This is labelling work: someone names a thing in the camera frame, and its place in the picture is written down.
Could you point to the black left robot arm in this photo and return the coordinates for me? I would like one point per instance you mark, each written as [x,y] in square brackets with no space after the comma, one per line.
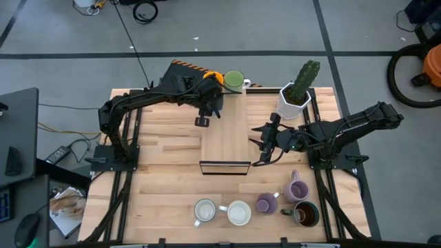
[138,98]

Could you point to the blue white leaf pattern mug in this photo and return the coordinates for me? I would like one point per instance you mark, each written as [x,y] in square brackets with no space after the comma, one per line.
[205,210]

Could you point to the orange mug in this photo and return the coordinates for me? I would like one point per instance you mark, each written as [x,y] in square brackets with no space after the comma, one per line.
[214,75]

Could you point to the grey desk panel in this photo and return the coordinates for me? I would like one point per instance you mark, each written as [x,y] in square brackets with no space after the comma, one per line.
[20,120]

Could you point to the black ramp orange stripes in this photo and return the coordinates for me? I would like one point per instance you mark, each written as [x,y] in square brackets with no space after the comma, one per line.
[179,70]

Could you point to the orange vacuum cleaner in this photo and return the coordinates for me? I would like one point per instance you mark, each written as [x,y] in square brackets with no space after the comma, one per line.
[434,65]

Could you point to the wooden shelf black metal frame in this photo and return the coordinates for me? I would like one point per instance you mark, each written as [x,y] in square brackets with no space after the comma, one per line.
[225,137]

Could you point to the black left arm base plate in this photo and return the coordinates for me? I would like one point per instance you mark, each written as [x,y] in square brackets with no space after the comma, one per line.
[103,153]

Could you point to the dark green mug brown inside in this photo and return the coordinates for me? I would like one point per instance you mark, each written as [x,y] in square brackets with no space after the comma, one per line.
[306,214]

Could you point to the black aluminium table frame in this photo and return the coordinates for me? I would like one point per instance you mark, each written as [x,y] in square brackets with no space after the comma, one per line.
[193,246]

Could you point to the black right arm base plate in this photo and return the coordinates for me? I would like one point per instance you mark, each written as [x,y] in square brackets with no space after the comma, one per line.
[348,153]

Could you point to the black power adapter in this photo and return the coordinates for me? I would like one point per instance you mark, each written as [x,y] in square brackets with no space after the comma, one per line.
[58,155]

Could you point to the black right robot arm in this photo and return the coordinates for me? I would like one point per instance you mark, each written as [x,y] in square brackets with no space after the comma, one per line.
[358,124]

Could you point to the black computer mouse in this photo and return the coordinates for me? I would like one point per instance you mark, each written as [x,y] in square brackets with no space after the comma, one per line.
[25,229]

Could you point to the crumpled brown paper bag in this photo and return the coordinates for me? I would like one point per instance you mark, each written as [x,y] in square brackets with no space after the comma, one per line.
[67,203]

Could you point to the dark purple mug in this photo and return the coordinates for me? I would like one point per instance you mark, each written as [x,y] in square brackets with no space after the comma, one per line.
[267,205]

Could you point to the white bucket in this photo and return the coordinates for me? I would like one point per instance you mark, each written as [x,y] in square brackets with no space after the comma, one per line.
[84,2]

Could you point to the dark desk surface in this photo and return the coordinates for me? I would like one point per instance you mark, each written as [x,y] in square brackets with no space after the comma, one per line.
[31,199]

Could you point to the black keyboard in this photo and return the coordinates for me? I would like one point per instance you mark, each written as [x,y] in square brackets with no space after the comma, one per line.
[5,206]

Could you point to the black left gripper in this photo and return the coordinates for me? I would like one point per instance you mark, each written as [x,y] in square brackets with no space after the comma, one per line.
[208,96]

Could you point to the small black desk object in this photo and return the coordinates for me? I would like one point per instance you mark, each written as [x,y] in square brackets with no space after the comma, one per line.
[13,160]

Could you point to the lavender mug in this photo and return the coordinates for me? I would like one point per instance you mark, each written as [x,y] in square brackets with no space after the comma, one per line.
[296,191]

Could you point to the white flat board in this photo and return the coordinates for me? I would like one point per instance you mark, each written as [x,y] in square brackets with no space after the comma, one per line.
[65,225]

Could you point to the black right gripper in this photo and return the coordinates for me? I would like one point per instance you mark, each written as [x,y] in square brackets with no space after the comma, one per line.
[275,137]

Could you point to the black equipment case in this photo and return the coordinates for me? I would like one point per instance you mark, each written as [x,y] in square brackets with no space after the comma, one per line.
[423,13]

